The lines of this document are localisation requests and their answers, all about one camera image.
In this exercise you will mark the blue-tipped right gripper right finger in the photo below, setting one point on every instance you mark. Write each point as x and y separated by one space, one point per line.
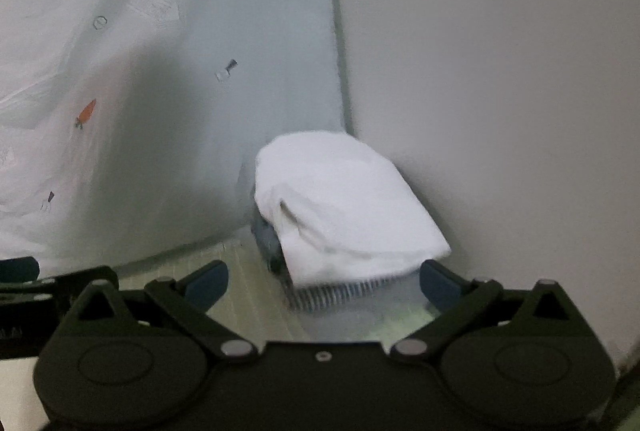
461 305

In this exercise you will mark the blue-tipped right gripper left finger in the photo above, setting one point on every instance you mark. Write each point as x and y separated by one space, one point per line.
185 304

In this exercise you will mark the white cloth garment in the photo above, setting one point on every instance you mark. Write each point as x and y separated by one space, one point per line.
341 209

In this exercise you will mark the green grid cutting mat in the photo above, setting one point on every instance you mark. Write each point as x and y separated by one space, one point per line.
254 306

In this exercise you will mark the grey striped folded garment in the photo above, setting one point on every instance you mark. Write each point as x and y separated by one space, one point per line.
315 295

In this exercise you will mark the light blue carrot-print storage bag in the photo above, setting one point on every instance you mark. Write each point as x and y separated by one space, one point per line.
130 127

